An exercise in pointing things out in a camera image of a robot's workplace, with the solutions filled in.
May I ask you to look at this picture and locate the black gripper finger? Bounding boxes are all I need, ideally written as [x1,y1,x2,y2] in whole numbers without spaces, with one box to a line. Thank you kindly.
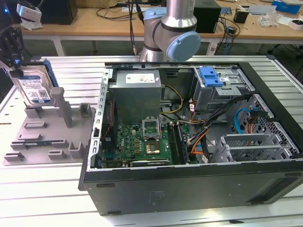
[0,27,26,78]

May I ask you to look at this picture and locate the hard disk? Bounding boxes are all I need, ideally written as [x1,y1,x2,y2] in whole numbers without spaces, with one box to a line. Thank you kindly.
[10,59,60,105]

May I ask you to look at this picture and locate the metal disk bay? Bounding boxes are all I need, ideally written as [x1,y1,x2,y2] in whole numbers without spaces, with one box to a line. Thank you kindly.
[212,133,300,164]

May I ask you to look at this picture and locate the crumpled white plastic wrap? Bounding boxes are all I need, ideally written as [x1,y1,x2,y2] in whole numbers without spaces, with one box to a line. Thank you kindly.
[20,21,45,31]

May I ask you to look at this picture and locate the large black box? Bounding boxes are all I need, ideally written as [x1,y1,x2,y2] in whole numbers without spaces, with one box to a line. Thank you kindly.
[35,0,79,26]

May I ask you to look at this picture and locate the wooden desk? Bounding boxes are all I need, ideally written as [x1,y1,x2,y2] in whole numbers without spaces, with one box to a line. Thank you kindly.
[0,0,303,56]

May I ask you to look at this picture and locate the grey parts rack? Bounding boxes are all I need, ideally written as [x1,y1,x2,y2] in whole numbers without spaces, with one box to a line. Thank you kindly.
[2,87,97,167]

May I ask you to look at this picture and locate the grey power supply unit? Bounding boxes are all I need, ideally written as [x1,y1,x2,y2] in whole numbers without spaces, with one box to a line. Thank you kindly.
[108,70,163,119]

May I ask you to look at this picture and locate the green motherboard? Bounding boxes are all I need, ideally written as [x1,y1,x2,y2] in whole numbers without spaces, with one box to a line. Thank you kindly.
[101,122,190,168]

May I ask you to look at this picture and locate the metal socket cover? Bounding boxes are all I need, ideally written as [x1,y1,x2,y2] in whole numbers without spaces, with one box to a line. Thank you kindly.
[141,117,160,140]

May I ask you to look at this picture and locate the CPU socket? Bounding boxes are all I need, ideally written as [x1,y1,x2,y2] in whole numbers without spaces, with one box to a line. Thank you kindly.
[144,140,161,156]

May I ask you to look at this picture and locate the black graphics card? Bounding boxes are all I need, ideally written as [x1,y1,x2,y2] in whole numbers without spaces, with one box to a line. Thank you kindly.
[129,158,171,167]

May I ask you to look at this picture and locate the black RAM stick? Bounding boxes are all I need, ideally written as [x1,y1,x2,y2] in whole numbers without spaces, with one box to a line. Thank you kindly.
[168,122,182,165]
[176,122,189,164]

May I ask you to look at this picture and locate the black speaker box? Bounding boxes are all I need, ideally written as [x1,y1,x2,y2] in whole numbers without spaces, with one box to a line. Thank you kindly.
[194,6,222,34]

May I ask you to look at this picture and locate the blue plastic drive latch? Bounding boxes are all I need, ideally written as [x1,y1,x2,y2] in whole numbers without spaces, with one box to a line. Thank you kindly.
[199,67,224,87]

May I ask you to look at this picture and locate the metal optical drive cage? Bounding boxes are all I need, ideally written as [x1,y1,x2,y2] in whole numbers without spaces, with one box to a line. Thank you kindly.
[191,67,256,112]

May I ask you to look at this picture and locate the black open PC case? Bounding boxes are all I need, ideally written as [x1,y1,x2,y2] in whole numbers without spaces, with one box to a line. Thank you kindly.
[78,60,303,216]

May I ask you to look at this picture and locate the small black container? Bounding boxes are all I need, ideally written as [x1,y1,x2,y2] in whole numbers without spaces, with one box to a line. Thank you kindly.
[233,8,250,24]

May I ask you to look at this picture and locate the clear plastic bags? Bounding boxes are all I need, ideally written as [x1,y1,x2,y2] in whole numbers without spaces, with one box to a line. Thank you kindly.
[257,9,278,26]

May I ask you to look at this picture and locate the blue cardboard box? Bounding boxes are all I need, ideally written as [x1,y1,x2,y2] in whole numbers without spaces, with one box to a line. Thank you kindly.
[272,0,301,15]

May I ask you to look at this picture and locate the white tray with black part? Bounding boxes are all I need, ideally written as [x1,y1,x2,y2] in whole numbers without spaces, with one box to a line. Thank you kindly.
[278,15,303,30]

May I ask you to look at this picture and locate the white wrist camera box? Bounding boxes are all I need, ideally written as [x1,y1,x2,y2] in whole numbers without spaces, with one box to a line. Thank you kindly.
[16,1,43,24]

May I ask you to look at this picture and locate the black cable on desk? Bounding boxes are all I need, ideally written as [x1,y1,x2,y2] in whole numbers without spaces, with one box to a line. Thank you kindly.
[95,6,130,22]

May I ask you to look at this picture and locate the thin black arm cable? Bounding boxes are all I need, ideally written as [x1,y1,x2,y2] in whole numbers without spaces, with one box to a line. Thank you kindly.
[128,0,144,56]

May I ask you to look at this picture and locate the red and black fan wire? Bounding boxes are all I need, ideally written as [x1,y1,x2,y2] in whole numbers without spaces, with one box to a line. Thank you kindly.
[104,99,117,143]

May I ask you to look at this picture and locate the yellow power wire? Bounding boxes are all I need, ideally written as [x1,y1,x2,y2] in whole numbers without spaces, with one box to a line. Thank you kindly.
[160,85,184,115]

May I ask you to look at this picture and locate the orange data wire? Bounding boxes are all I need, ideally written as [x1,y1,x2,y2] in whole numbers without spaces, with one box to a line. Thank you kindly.
[188,132,207,156]

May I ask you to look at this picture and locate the black cable bundle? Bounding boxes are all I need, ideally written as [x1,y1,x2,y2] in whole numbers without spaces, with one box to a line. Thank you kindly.
[187,94,252,145]

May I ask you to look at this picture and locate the blue data wire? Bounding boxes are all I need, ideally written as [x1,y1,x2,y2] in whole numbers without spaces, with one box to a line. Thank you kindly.
[233,105,252,134]

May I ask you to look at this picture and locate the power wire with black plug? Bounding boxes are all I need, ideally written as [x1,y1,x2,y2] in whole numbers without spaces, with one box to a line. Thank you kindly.
[245,106,260,134]

